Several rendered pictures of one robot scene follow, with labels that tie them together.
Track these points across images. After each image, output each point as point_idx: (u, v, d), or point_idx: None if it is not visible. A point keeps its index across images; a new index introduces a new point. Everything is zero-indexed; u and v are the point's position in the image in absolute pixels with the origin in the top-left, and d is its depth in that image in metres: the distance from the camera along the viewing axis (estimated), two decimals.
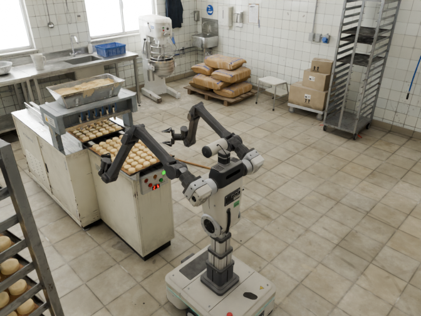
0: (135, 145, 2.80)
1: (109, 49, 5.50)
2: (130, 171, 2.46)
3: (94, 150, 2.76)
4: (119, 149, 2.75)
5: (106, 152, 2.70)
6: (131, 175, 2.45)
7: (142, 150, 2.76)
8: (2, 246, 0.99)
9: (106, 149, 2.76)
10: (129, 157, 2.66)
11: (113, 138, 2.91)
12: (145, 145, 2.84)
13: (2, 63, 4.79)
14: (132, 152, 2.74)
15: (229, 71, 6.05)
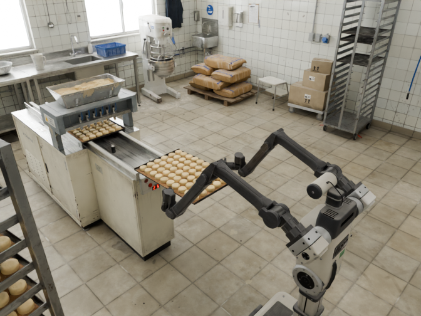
0: (190, 165, 2.35)
1: (109, 49, 5.50)
2: None
3: (142, 173, 2.31)
4: (172, 170, 2.30)
5: (158, 174, 2.25)
6: (196, 204, 1.99)
7: (200, 170, 2.31)
8: (2, 246, 0.99)
9: (157, 170, 2.31)
10: (187, 179, 2.20)
11: (162, 157, 2.46)
12: (201, 164, 2.38)
13: (2, 63, 4.79)
14: (188, 173, 2.28)
15: (229, 71, 6.05)
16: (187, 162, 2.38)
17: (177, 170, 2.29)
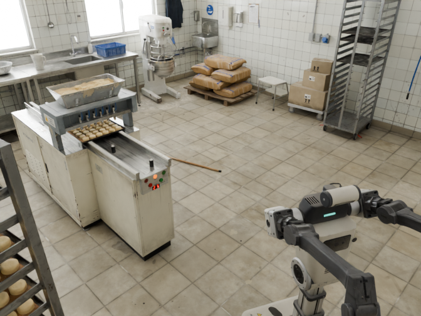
0: None
1: (109, 49, 5.50)
2: None
3: None
4: None
5: None
6: None
7: None
8: (2, 246, 0.99)
9: None
10: None
11: None
12: None
13: (2, 63, 4.79)
14: None
15: (229, 71, 6.05)
16: None
17: None
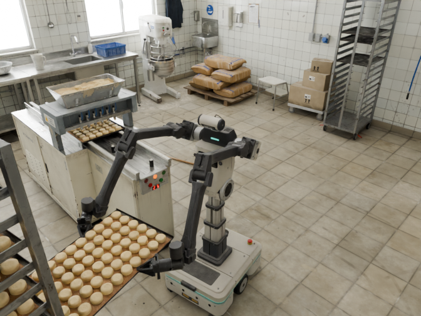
0: (80, 257, 1.61)
1: (109, 49, 5.50)
2: (165, 237, 1.70)
3: None
4: (93, 274, 1.52)
5: (103, 287, 1.46)
6: (171, 237, 1.72)
7: (94, 246, 1.68)
8: (2, 246, 0.99)
9: (88, 295, 1.44)
10: (119, 252, 1.63)
11: (44, 298, 1.42)
12: (76, 248, 1.67)
13: (2, 63, 4.79)
14: (101, 258, 1.62)
15: (229, 71, 6.05)
16: (72, 261, 1.58)
17: (94, 268, 1.55)
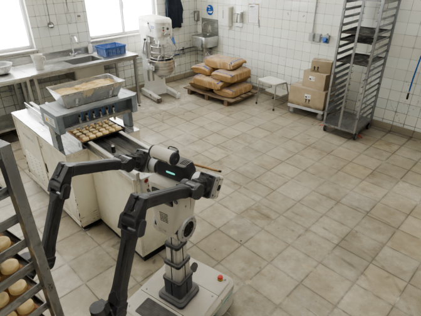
0: None
1: (109, 49, 5.50)
2: None
3: None
4: None
5: None
6: None
7: None
8: (2, 246, 0.99)
9: None
10: None
11: None
12: None
13: (2, 63, 4.79)
14: None
15: (229, 71, 6.05)
16: None
17: None
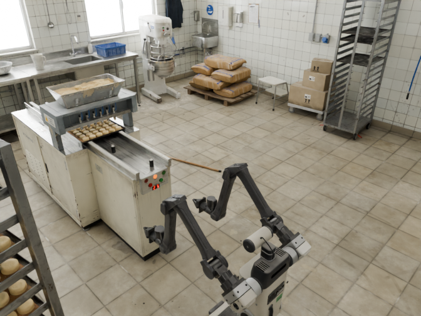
0: None
1: (109, 49, 5.50)
2: None
3: None
4: None
5: None
6: None
7: None
8: (2, 246, 0.99)
9: None
10: None
11: None
12: None
13: (2, 63, 4.79)
14: None
15: (229, 71, 6.05)
16: None
17: None
